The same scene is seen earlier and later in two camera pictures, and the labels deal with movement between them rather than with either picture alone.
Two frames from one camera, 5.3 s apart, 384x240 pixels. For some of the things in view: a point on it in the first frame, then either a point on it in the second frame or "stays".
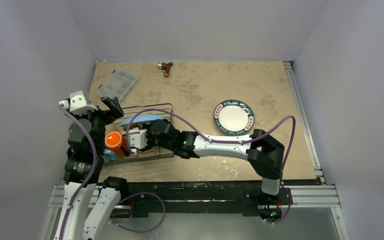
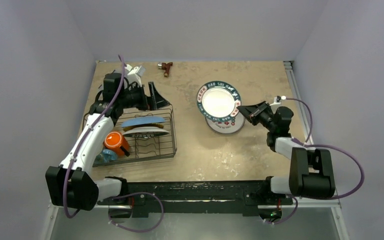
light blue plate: [129, 120] stays
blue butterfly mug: [109, 155] stays
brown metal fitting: [166, 67] stays
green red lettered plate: [234, 117] -> [219, 100]
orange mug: [114, 140] stays
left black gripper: [115, 111] -> [157, 101]
